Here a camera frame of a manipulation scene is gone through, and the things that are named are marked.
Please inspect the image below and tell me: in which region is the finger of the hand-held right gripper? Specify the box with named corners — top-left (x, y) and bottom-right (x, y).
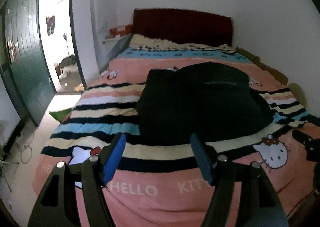
top-left (292, 129), bottom-right (320, 164)

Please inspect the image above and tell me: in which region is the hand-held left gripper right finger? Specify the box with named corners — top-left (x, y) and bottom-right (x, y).
top-left (190, 133), bottom-right (289, 227)

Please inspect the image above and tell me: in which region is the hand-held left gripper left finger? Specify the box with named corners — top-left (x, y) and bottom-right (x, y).
top-left (27, 133), bottom-right (126, 227)

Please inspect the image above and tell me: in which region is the black garment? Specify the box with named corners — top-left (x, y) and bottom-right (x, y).
top-left (136, 62), bottom-right (276, 146)

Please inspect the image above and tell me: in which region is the striped cartoon print blanket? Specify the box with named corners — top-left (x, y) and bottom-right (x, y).
top-left (33, 33), bottom-right (320, 227)

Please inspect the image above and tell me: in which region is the green bag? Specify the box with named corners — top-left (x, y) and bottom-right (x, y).
top-left (49, 108), bottom-right (73, 122)

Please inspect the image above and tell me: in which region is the olive brown bed edge padding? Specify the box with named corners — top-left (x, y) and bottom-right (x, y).
top-left (234, 46), bottom-right (316, 117)

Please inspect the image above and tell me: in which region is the floor lamp stand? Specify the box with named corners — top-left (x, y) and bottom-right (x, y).
top-left (63, 32), bottom-right (72, 58)

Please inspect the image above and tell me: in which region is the green door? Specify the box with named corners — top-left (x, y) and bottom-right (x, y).
top-left (0, 0), bottom-right (57, 127)

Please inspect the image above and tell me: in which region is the orange box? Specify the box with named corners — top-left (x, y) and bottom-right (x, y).
top-left (110, 24), bottom-right (134, 37)

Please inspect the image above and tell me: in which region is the dark red headboard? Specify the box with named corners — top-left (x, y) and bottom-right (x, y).
top-left (133, 8), bottom-right (234, 48)

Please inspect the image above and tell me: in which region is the floor cable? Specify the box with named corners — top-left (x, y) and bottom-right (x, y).
top-left (14, 126), bottom-right (33, 165)

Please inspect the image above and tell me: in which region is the white wall shelf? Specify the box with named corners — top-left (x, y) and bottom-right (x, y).
top-left (102, 34), bottom-right (132, 44)

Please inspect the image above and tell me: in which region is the wall poster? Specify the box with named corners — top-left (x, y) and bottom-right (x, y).
top-left (46, 15), bottom-right (56, 36)

